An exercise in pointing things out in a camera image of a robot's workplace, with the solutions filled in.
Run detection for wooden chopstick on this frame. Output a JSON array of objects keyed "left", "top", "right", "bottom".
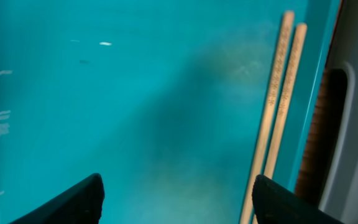
[
  {"left": 239, "top": 10, "right": 295, "bottom": 224},
  {"left": 264, "top": 23, "right": 307, "bottom": 177}
]

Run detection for grey plastic dish rack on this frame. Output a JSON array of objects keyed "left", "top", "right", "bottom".
[{"left": 295, "top": 0, "right": 358, "bottom": 223}]

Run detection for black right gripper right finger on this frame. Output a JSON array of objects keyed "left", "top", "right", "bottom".
[{"left": 252, "top": 175, "right": 343, "bottom": 224}]

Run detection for teal plastic tray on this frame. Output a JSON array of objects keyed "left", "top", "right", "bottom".
[{"left": 0, "top": 0, "right": 339, "bottom": 223}]

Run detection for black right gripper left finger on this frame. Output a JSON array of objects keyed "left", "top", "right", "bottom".
[{"left": 12, "top": 173, "right": 105, "bottom": 224}]

